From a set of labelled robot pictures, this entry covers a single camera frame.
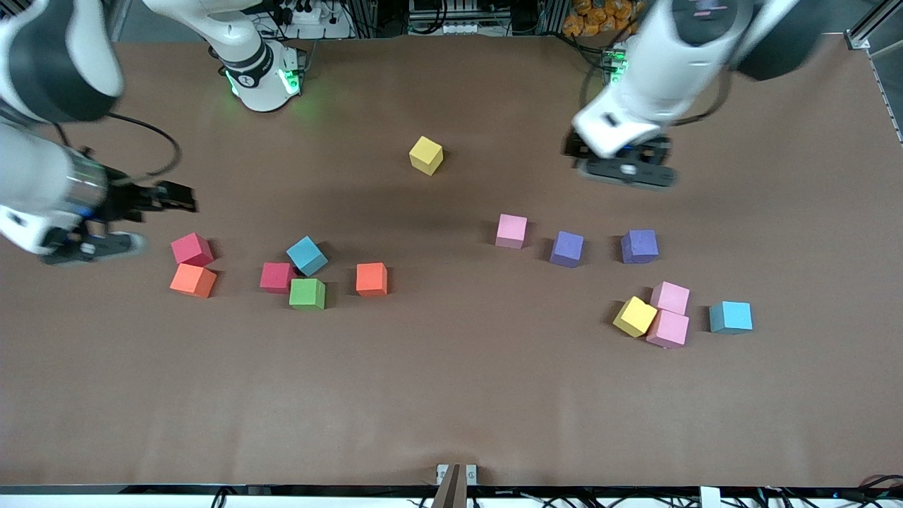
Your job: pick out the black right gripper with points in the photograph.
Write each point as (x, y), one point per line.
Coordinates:
(124, 200)

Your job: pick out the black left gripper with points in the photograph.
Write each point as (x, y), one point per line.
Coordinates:
(571, 146)

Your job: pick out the dark purple foam cube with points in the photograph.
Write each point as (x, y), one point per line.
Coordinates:
(640, 245)

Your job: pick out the light purple foam cube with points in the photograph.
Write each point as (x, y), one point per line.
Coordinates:
(567, 247)

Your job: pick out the crimson foam cube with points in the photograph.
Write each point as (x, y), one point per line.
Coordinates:
(274, 276)
(190, 248)

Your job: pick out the pink foam cube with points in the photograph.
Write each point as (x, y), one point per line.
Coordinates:
(671, 296)
(511, 229)
(668, 328)

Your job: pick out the blue foam cube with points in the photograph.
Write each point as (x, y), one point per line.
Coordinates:
(731, 316)
(307, 254)

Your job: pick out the yellow foam cube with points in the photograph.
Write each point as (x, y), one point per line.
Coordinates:
(635, 315)
(426, 154)

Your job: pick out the orange foam cube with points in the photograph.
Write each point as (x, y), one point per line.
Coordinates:
(192, 279)
(372, 279)

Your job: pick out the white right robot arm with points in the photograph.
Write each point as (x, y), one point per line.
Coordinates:
(35, 169)

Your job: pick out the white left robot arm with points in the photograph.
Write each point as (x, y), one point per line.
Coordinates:
(663, 63)

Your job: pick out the bag of orange items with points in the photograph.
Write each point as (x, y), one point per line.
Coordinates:
(600, 17)

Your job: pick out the green foam cube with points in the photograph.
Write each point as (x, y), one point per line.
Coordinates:
(307, 293)

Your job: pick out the metal equipment rack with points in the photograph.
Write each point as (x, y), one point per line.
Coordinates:
(458, 14)

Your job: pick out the white power strip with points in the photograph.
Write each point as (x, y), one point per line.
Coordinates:
(331, 29)

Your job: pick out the brown table cover sheet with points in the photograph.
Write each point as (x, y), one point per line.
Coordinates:
(451, 388)

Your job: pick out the white tag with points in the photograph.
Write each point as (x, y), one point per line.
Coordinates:
(710, 497)

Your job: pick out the aluminium frame profile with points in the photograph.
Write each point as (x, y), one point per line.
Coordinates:
(859, 40)

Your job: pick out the metal bracket with brown post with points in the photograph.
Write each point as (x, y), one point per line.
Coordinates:
(456, 487)

